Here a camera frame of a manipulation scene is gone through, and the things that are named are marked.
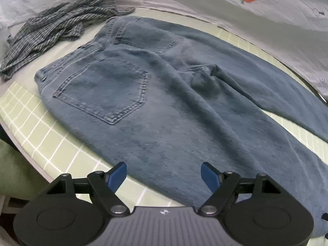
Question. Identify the striped grey shirt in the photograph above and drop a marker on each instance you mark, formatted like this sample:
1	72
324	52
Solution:
55	28

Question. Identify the blue denim jeans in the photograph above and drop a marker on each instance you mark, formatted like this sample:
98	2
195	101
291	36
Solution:
164	102

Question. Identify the white strawberry print bedsheet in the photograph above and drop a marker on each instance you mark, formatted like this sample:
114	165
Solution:
230	7

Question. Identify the green checked mat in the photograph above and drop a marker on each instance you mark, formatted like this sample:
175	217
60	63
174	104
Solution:
38	133

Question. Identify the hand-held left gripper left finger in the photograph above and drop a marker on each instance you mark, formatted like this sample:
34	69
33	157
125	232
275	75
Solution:
117	175

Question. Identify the green cloth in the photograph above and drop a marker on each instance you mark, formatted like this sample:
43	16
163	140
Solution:
12	169

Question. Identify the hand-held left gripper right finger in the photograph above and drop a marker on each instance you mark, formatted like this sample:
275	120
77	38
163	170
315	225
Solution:
208	176

